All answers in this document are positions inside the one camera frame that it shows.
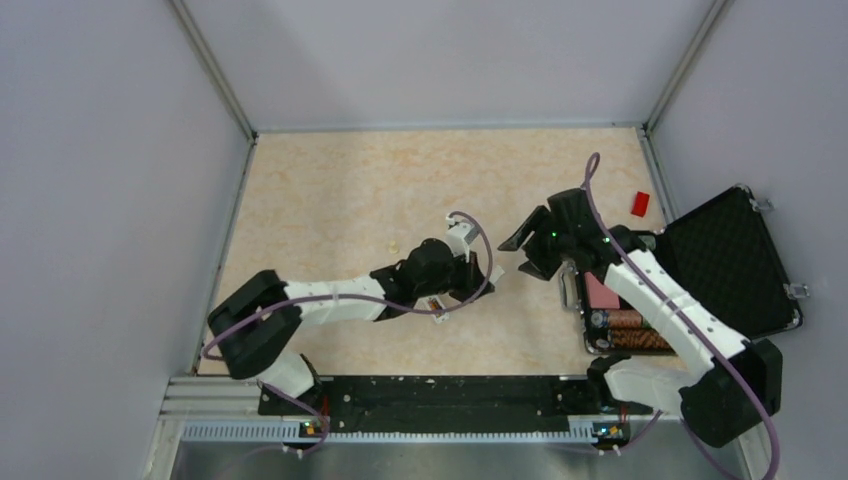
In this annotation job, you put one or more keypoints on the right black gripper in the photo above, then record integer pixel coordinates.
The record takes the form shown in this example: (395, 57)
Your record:
(539, 265)

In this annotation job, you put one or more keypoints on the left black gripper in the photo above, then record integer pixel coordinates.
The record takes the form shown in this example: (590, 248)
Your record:
(473, 280)

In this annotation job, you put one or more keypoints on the white battery cover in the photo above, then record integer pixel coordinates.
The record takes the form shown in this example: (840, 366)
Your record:
(496, 273)

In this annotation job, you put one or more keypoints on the white remote control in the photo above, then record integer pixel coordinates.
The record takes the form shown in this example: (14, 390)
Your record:
(438, 317)

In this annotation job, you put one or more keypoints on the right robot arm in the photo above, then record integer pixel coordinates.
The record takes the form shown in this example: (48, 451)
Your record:
(728, 384)

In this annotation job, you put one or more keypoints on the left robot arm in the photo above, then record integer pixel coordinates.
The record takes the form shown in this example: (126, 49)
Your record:
(253, 326)

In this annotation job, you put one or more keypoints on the pink card deck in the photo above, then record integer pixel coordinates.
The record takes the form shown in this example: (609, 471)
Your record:
(600, 297)

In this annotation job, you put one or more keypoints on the red small block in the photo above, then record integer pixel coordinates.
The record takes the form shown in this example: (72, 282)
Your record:
(640, 204)

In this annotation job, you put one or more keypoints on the black poker chip case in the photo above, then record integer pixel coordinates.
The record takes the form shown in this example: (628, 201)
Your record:
(722, 253)

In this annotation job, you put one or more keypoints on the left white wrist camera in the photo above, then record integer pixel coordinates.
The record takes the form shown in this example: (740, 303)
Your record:
(460, 236)

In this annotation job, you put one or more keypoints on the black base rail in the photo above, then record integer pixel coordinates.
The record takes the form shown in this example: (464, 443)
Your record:
(450, 404)

